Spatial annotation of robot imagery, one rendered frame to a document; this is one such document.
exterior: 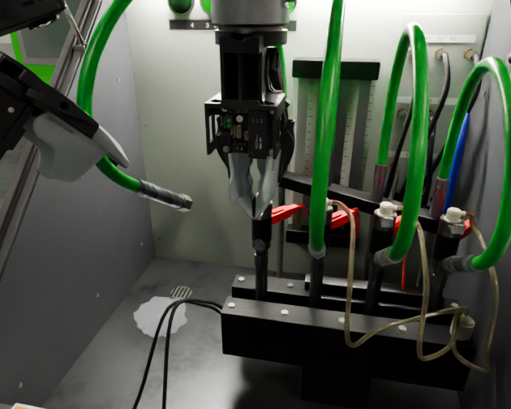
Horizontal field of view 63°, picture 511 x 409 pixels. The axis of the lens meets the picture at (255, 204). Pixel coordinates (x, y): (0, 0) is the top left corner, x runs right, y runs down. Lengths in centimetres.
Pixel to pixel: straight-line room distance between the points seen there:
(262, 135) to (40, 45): 311
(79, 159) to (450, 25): 60
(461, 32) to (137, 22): 56
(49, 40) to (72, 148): 301
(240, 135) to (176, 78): 44
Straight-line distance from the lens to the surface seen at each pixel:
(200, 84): 83
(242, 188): 49
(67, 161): 40
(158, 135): 89
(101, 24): 43
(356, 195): 68
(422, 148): 38
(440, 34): 78
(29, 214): 64
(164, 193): 50
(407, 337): 61
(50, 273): 70
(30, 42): 350
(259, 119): 40
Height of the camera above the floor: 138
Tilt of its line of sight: 26 degrees down
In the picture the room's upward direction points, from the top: straight up
